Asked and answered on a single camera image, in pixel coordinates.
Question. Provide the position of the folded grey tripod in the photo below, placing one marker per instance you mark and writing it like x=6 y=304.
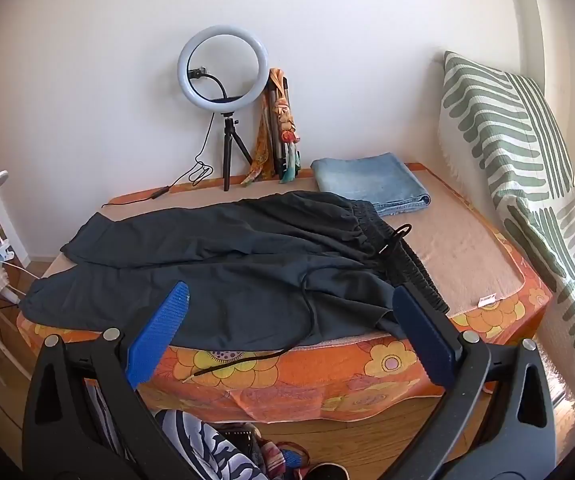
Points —
x=281 y=157

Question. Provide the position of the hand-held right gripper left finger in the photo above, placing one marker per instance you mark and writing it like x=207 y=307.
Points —
x=160 y=335

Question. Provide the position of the black pants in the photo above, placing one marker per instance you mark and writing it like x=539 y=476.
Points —
x=217 y=260

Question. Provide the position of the beige blanket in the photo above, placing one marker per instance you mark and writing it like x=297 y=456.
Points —
x=467 y=250

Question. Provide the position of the orange patterned scarf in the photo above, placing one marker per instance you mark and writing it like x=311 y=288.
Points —
x=262 y=145

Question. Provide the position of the folded blue jeans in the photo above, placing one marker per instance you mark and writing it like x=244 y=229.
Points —
x=367 y=180

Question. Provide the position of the floral scarf with teal end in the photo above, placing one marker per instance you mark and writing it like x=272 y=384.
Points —
x=286 y=120

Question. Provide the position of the black tripod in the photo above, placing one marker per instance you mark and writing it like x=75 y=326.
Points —
x=227 y=150

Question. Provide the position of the person's leg in striped trousers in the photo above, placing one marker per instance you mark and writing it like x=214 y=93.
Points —
x=202 y=445

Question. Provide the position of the black shoe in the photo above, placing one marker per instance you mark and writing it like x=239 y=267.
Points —
x=330 y=472

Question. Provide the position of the colourful slipper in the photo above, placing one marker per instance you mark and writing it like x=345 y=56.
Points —
x=287 y=460

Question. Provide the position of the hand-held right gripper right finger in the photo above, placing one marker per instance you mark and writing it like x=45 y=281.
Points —
x=423 y=336

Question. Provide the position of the green striped cushion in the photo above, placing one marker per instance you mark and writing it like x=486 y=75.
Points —
x=497 y=125
x=567 y=270

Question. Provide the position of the orange floral bedcover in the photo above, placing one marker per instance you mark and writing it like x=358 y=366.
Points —
x=317 y=375

